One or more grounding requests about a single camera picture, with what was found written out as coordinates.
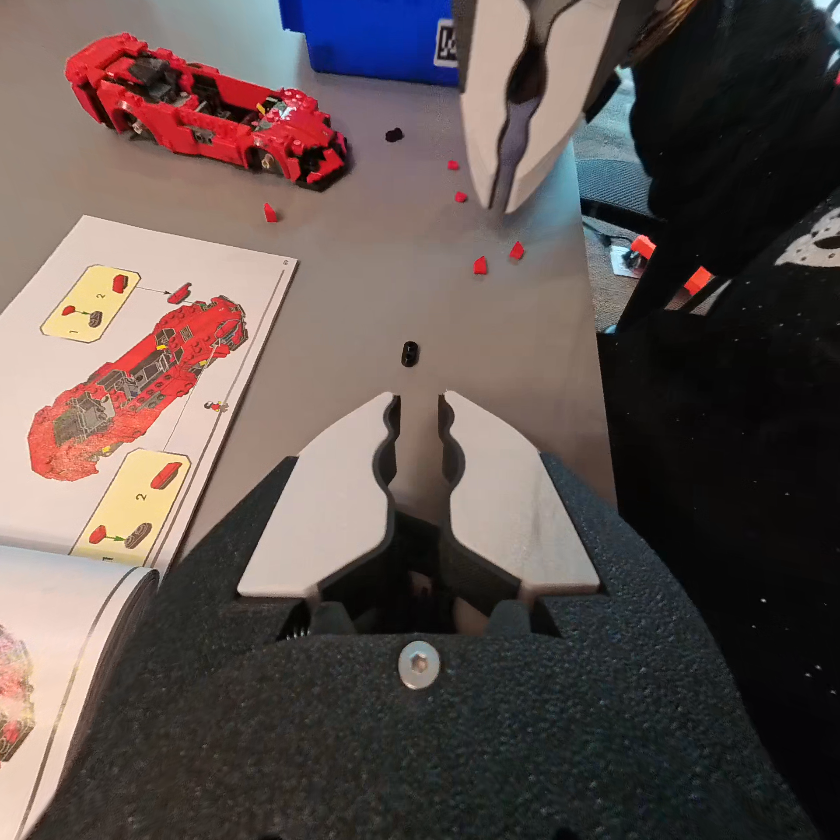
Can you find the orange plastic block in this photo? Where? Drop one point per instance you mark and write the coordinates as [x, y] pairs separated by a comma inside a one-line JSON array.
[[644, 247], [698, 280]]

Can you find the red lego car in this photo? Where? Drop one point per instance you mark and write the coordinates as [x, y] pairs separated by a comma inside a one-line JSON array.
[[197, 121]]

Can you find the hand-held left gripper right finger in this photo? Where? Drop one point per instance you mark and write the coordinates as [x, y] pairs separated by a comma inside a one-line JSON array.
[[512, 505]]

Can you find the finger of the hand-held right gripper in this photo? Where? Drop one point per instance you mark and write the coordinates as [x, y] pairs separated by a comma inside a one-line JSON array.
[[577, 79], [482, 98]]

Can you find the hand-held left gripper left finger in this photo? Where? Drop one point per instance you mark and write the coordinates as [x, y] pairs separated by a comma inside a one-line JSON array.
[[328, 505]]

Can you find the grey mesh office chair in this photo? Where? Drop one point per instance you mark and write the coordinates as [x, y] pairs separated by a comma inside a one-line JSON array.
[[610, 170]]

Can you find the person's black speckled clothing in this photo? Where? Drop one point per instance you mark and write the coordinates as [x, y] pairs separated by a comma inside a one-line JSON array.
[[722, 459]]

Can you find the blue plastic bin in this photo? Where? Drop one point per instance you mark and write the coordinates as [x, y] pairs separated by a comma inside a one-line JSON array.
[[367, 39]]

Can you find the lego instruction booklet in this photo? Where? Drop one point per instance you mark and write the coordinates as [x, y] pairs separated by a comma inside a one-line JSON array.
[[216, 315]]

